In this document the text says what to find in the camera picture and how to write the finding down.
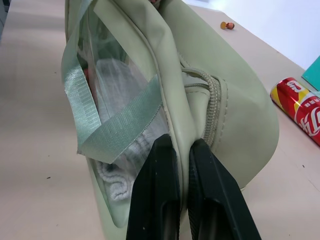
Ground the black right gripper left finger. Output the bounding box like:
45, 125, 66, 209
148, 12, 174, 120
125, 133, 182, 240

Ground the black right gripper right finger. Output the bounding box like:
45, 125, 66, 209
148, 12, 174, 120
186, 138, 261, 240

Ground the green pouch with clear window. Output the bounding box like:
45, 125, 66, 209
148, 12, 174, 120
60, 0, 279, 222

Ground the white towel inside pouch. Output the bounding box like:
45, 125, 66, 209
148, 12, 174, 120
93, 57, 166, 203

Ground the red snack can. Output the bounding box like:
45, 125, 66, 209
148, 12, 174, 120
270, 76, 320, 147

